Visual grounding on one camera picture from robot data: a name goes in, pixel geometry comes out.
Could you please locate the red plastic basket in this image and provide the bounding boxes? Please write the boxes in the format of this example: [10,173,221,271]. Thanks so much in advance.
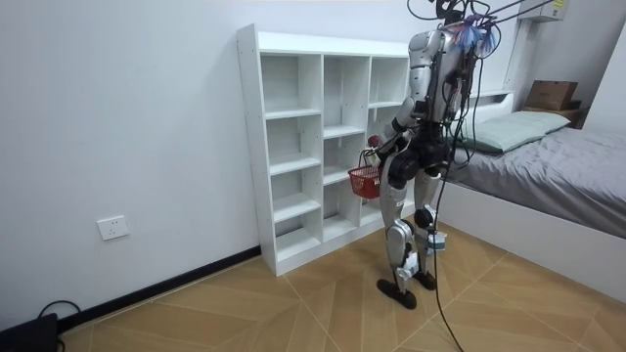
[347,149,384,200]

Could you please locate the robot legs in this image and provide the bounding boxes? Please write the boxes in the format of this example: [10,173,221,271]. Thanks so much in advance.
[376,144,449,311]

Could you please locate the robot body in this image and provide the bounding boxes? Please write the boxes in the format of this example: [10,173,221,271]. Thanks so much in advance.
[407,0,500,170]

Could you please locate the pale green pillow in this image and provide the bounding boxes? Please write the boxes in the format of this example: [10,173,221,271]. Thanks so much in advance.
[452,110,572,155]

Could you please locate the white cubby shelf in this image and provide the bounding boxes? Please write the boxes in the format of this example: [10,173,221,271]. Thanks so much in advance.
[236,22,418,278]

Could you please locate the brown cardboard box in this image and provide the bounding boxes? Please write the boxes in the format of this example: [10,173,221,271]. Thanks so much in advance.
[524,79,579,112]

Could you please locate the grey bed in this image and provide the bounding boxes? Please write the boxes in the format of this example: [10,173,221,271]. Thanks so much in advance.
[434,90,626,304]

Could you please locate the wooden nightstand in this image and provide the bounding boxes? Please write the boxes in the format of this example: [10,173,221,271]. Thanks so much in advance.
[521,100,591,130]

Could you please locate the white air conditioner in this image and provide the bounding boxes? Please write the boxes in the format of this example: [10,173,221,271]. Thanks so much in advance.
[516,0,571,23]

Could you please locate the black box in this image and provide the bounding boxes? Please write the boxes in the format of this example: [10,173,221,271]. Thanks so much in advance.
[0,313,61,352]

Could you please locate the black floor cable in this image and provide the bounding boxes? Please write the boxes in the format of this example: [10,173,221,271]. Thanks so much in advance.
[433,57,485,352]

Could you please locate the white wall pipe duct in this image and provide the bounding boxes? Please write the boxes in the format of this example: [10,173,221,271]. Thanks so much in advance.
[503,19,533,94]

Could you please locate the cable bundle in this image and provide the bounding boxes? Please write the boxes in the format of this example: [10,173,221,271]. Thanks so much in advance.
[406,0,557,55]

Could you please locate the white wall socket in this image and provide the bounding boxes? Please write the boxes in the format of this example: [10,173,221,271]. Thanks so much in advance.
[96,215,131,242]

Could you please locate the thin black cable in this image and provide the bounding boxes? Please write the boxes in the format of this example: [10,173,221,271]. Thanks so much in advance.
[37,299,82,320]

